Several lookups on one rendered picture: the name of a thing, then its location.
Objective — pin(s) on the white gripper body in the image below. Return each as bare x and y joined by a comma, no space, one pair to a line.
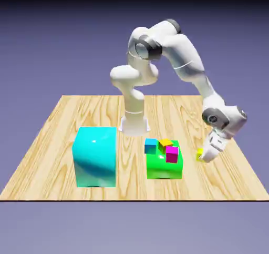
210,152

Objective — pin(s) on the small yellow cube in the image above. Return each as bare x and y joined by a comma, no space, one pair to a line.
199,152

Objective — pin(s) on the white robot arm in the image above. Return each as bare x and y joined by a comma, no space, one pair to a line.
187,54

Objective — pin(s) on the small magenta cube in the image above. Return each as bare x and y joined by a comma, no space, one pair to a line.
172,154

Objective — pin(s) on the small orange cube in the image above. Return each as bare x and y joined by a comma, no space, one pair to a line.
164,144

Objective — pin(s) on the small cyan cube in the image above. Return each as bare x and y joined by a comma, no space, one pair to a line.
150,146

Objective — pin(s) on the large green box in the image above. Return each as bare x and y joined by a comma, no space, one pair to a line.
161,167

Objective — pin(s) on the large cyan box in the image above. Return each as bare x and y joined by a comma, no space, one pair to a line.
94,155

